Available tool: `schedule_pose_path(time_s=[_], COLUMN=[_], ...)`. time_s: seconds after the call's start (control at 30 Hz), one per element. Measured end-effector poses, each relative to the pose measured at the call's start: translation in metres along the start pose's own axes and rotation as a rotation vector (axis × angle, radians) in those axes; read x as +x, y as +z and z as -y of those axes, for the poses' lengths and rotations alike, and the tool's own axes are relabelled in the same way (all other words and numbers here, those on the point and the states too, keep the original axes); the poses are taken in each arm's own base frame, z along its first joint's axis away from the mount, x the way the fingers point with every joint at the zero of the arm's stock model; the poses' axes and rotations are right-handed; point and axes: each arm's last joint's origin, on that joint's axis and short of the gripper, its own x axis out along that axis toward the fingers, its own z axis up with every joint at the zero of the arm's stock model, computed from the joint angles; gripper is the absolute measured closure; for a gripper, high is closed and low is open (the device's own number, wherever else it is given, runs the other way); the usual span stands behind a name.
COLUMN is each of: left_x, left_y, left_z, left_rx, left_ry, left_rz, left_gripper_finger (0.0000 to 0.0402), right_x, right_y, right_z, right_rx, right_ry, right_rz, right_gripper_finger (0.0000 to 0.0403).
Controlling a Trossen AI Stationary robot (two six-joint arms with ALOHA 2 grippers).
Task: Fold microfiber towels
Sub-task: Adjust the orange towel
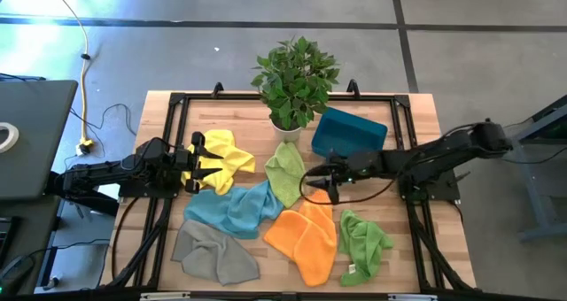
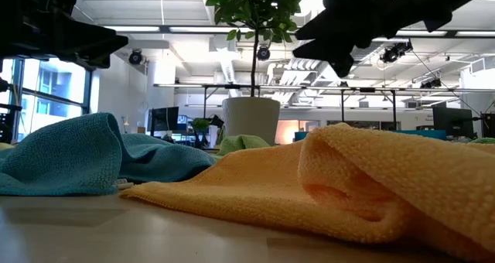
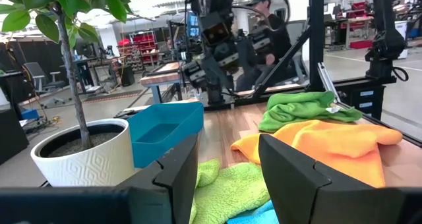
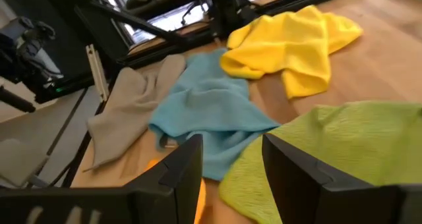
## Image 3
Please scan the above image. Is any black trash bin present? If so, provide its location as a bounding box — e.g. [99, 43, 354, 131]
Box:
[120, 65, 135, 87]

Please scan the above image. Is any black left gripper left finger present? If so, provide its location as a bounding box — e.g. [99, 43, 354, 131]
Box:
[115, 134, 199, 224]

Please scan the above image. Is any green plant in white pot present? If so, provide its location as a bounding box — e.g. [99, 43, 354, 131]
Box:
[0, 0, 144, 188]

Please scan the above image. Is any red tool cart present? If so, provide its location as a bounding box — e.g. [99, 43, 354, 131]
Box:
[339, 0, 375, 50]

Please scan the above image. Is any red storage shelf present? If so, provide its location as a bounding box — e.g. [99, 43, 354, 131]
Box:
[117, 31, 159, 67]

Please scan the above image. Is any cyan microfiber towel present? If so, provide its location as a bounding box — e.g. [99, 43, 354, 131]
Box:
[226, 199, 280, 224]

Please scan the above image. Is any small blue box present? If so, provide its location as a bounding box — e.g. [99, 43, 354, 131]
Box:
[20, 108, 40, 121]

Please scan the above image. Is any person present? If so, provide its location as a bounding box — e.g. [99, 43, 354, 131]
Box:
[235, 0, 294, 92]

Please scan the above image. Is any black drawer cabinet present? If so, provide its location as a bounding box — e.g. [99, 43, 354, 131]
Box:
[332, 75, 396, 119]

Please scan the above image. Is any lime green microfiber towel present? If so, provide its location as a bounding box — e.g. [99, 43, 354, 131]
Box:
[189, 158, 271, 224]

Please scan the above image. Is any orange microfiber towel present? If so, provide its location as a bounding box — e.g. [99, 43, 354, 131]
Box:
[229, 119, 404, 188]

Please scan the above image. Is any teal plastic bin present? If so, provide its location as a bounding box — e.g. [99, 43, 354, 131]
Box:
[127, 101, 205, 169]

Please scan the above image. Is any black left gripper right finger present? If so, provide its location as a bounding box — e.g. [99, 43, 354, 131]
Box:
[258, 134, 373, 224]

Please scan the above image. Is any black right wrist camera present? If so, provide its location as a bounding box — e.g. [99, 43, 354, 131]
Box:
[200, 12, 232, 47]

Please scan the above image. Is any gray office chair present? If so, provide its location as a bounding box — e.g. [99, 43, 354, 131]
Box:
[22, 61, 67, 108]

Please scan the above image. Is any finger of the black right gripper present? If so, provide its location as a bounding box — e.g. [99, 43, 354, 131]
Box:
[237, 39, 260, 74]
[202, 55, 234, 90]

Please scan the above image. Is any silver aluminium bar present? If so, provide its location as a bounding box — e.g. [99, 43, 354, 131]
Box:
[317, 62, 342, 103]

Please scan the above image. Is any wooden workbench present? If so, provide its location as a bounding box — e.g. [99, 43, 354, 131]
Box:
[140, 61, 185, 105]

